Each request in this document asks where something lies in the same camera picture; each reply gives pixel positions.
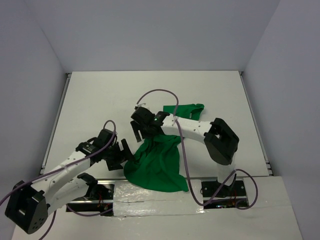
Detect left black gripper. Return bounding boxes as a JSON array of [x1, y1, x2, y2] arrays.
[[103, 138, 136, 171]]

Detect green t-shirt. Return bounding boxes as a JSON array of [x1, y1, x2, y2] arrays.
[[123, 102, 205, 193]]

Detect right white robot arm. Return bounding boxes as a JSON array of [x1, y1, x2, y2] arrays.
[[130, 106, 240, 196]]

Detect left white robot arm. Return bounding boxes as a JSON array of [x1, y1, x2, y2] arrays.
[[5, 129, 135, 235]]

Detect silver tape covered panel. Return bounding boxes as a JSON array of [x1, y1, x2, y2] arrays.
[[113, 181, 204, 217]]

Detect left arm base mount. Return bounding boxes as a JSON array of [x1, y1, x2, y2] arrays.
[[65, 183, 115, 217]]

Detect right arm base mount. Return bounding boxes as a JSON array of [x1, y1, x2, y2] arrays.
[[200, 179, 249, 210]]

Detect aluminium table frame rail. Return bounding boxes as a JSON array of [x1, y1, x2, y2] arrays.
[[238, 71, 274, 176]]

